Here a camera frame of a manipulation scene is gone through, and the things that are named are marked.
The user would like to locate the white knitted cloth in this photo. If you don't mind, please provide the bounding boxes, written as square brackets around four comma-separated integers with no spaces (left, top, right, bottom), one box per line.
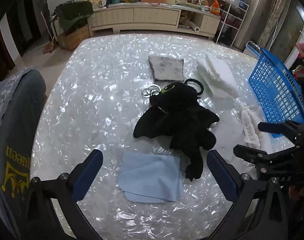
[239,102,273,154]

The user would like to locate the light blue cloth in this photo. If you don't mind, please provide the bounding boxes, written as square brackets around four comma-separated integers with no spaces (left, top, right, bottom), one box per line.
[118,152,183,203]

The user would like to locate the black dragon plush toy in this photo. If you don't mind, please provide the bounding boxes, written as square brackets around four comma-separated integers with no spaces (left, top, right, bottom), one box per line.
[133,79,219,181]

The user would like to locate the white waffle towel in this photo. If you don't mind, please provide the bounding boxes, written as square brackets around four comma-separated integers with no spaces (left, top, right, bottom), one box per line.
[196,55,239,99]

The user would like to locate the black hair tie ring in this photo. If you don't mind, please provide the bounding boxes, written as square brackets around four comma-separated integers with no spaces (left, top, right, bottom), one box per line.
[183,78,205,96]

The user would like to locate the silver metal rings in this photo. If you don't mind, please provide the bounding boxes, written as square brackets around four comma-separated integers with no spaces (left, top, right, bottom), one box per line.
[141,84,161,98]

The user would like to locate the grey white fuzzy pad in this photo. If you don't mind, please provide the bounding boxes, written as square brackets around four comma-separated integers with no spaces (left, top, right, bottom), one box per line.
[148,55,185,81]

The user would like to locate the blue plastic basket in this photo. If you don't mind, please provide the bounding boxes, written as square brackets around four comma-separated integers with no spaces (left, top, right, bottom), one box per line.
[248,49,304,124]

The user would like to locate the white blue storage box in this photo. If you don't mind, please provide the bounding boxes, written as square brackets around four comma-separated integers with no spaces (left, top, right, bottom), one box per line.
[243,41,262,60]

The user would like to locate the grey chair with cover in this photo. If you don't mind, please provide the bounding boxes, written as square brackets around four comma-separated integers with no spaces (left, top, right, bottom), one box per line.
[0,68,46,239]

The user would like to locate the white metal shelf rack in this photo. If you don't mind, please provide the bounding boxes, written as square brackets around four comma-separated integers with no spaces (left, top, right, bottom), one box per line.
[214,0,249,47]

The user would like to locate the white paper roll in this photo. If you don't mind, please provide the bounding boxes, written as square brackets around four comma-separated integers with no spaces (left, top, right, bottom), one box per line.
[185,21,200,33]

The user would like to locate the broom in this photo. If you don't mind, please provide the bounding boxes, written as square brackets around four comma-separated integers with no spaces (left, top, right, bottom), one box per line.
[40,12,55,54]

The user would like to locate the orange bag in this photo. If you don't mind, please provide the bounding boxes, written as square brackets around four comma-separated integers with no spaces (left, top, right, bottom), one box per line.
[209,0,220,16]

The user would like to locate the wicker basket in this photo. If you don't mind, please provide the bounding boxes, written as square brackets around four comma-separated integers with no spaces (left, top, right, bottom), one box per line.
[57,24,90,50]

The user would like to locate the cream tv cabinet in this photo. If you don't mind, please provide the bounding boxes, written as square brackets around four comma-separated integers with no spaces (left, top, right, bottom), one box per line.
[88,3,220,38]

